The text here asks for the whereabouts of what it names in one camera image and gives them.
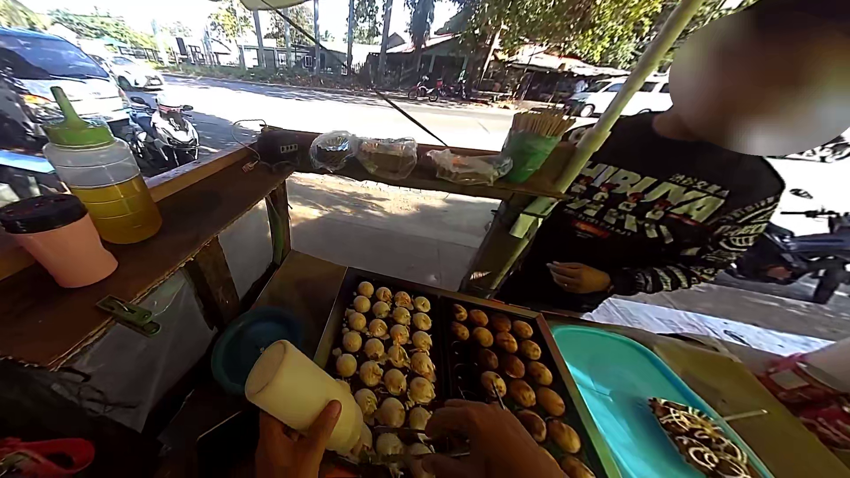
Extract person's left hand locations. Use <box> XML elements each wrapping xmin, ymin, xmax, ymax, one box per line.
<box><xmin>255</xmin><ymin>400</ymin><xmax>343</xmax><ymax>478</ymax></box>

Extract person's right hand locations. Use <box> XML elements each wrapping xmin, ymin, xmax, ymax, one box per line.
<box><xmin>421</xmin><ymin>398</ymin><xmax>567</xmax><ymax>478</ymax></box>

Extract cream cylindrical bottle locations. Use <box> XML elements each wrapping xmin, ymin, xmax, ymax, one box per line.
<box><xmin>245</xmin><ymin>340</ymin><xmax>365</xmax><ymax>456</ymax></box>

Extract batch of browned dough balls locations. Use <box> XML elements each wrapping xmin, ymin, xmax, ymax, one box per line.
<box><xmin>451</xmin><ymin>303</ymin><xmax>596</xmax><ymax>478</ymax></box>

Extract black framed takoyaki pan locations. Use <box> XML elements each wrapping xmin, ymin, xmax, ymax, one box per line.
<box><xmin>314</xmin><ymin>267</ymin><xmax>622</xmax><ymax>478</ymax></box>

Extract dark blue plastic bowl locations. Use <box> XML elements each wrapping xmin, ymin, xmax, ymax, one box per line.
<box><xmin>211</xmin><ymin>307</ymin><xmax>305</xmax><ymax>397</ymax></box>

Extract pile of pale dough balls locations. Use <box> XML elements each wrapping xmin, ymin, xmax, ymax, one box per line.
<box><xmin>332</xmin><ymin>281</ymin><xmax>439</xmax><ymax>478</ymax></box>

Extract translucent plastic sheet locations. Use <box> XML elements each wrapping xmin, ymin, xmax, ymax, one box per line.
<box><xmin>63</xmin><ymin>198</ymin><xmax>274</xmax><ymax>436</ymax></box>

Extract brown wooden board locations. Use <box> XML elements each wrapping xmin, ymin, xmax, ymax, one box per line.
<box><xmin>252</xmin><ymin>250</ymin><xmax>349</xmax><ymax>344</ymax></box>

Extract turquoise plastic tray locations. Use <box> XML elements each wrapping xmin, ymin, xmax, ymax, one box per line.
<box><xmin>551</xmin><ymin>324</ymin><xmax>777</xmax><ymax>478</ymax></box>

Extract green metal clip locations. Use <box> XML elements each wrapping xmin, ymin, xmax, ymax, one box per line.
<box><xmin>96</xmin><ymin>295</ymin><xmax>162</xmax><ymax>336</ymax></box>

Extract red plastic object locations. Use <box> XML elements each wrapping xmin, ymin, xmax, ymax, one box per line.
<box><xmin>0</xmin><ymin>436</ymin><xmax>96</xmax><ymax>478</ymax></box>

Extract brown wooden side shelf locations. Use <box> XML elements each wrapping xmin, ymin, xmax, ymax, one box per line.
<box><xmin>0</xmin><ymin>143</ymin><xmax>293</xmax><ymax>371</ymax></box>

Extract narrow wooden counter shelf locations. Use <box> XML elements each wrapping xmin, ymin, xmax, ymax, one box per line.
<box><xmin>262</xmin><ymin>126</ymin><xmax>580</xmax><ymax>201</ymax></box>

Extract sauce-drizzled takoyaki serving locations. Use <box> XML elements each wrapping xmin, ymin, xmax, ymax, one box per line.
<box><xmin>648</xmin><ymin>397</ymin><xmax>762</xmax><ymax>478</ymax></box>

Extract plastic-wrapped flat container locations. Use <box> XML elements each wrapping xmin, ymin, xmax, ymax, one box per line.
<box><xmin>425</xmin><ymin>148</ymin><xmax>514</xmax><ymax>186</ymax></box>

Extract white printed sheet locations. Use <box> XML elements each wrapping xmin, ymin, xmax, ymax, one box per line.
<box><xmin>582</xmin><ymin>295</ymin><xmax>812</xmax><ymax>373</ymax></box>

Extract plastic-wrapped brown container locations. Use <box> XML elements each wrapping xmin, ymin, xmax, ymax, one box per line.
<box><xmin>356</xmin><ymin>137</ymin><xmax>419</xmax><ymax>181</ymax></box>

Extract pink bottle with black lid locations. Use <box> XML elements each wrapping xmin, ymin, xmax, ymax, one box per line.
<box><xmin>0</xmin><ymin>193</ymin><xmax>119</xmax><ymax>289</ymax></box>

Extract green plastic cup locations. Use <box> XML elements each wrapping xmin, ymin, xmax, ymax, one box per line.
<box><xmin>502</xmin><ymin>129</ymin><xmax>562</xmax><ymax>184</ymax></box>

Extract squeeze bottle with green cap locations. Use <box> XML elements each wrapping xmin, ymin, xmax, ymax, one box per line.
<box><xmin>42</xmin><ymin>86</ymin><xmax>163</xmax><ymax>245</ymax></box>

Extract black power socket box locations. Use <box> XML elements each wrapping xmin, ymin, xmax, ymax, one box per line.
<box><xmin>256</xmin><ymin>127</ymin><xmax>301</xmax><ymax>167</ymax></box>

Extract plastic-wrapped round container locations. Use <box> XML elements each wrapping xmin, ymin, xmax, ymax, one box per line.
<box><xmin>309</xmin><ymin>130</ymin><xmax>359</xmax><ymax>172</ymax></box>

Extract bundle of wooden skewers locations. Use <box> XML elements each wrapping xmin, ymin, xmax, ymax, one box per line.
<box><xmin>510</xmin><ymin>108</ymin><xmax>576</xmax><ymax>139</ymax></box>

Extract long thin black rod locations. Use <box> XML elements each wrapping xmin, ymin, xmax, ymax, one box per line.
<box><xmin>264</xmin><ymin>0</ymin><xmax>450</xmax><ymax>148</ymax></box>

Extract brown cardboard sheet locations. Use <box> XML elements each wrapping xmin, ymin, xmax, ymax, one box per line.
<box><xmin>651</xmin><ymin>337</ymin><xmax>850</xmax><ymax>478</ymax></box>

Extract white and black motorcycle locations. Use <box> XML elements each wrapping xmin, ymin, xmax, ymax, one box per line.
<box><xmin>126</xmin><ymin>93</ymin><xmax>201</xmax><ymax>175</ymax></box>

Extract parked red motorcycle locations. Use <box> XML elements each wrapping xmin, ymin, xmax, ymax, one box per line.
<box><xmin>407</xmin><ymin>76</ymin><xmax>442</xmax><ymax>103</ymax></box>

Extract pale green umbrella pole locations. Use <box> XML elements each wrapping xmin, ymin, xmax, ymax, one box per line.
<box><xmin>488</xmin><ymin>0</ymin><xmax>706</xmax><ymax>297</ymax></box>

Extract red patterned bag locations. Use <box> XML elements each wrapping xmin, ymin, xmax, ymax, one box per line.
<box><xmin>756</xmin><ymin>340</ymin><xmax>850</xmax><ymax>454</ymax></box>

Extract low roadside building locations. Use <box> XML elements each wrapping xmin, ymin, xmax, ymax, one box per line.
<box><xmin>368</xmin><ymin>33</ymin><xmax>492</xmax><ymax>92</ymax></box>

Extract white minivan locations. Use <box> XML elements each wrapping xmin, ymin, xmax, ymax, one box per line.
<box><xmin>569</xmin><ymin>73</ymin><xmax>673</xmax><ymax>118</ymax></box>

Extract white car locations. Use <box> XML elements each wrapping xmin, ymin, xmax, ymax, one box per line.
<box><xmin>92</xmin><ymin>54</ymin><xmax>166</xmax><ymax>92</ymax></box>

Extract dark motorcycle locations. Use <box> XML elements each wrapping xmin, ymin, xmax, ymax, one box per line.
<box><xmin>727</xmin><ymin>188</ymin><xmax>850</xmax><ymax>305</ymax></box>

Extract leafy green trees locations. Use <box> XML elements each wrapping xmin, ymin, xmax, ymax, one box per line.
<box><xmin>435</xmin><ymin>0</ymin><xmax>761</xmax><ymax>73</ymax></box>

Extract large white van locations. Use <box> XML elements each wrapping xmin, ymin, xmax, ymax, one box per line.
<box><xmin>0</xmin><ymin>27</ymin><xmax>131</xmax><ymax>150</ymax></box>

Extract dark wooden post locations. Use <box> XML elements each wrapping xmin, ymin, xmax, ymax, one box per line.
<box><xmin>184</xmin><ymin>236</ymin><xmax>240</xmax><ymax>331</ymax></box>

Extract slim wooden post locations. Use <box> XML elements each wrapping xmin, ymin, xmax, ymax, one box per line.
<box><xmin>266</xmin><ymin>179</ymin><xmax>292</xmax><ymax>268</ymax></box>

